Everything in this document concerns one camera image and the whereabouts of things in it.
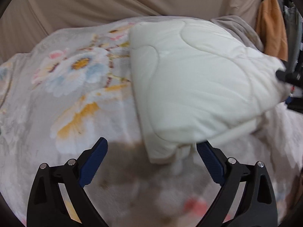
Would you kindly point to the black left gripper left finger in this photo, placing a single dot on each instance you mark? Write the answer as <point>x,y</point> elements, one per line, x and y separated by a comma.
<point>57,196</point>

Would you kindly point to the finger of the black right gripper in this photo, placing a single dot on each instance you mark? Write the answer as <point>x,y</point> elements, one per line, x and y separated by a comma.
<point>293,78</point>

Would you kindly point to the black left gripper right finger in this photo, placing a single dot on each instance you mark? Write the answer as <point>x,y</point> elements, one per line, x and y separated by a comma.
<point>246,196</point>

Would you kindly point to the cream quilted jacket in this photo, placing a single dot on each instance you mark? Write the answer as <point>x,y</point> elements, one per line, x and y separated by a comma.
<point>194,82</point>

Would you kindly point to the orange hanging garment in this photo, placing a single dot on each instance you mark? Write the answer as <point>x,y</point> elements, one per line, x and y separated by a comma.
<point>271,29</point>

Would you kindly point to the grey floral fleece blanket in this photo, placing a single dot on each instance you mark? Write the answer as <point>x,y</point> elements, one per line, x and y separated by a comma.
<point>75,87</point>

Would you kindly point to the beige fabric backdrop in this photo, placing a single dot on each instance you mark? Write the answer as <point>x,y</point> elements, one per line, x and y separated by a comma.
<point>26,22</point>

